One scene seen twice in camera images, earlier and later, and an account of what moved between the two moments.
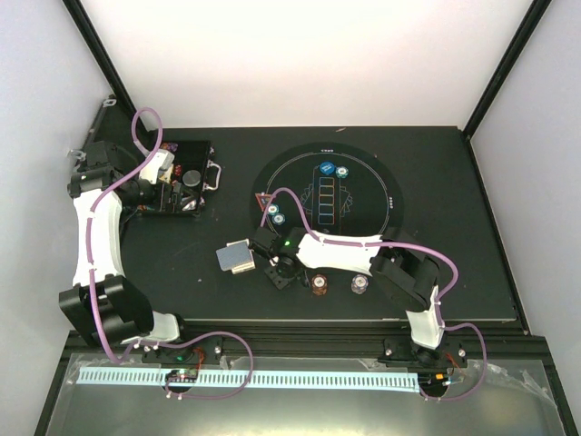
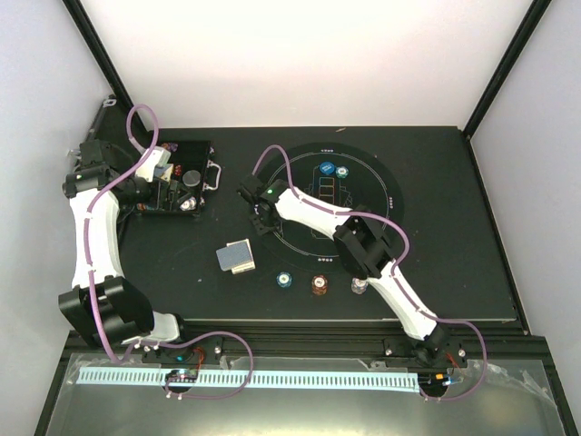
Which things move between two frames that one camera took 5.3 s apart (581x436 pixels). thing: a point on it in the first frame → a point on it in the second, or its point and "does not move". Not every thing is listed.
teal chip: x=341 y=172 does not move
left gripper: x=173 y=205 does not move
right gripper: x=280 y=282 → x=262 y=229
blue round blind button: x=327 y=167 does not move
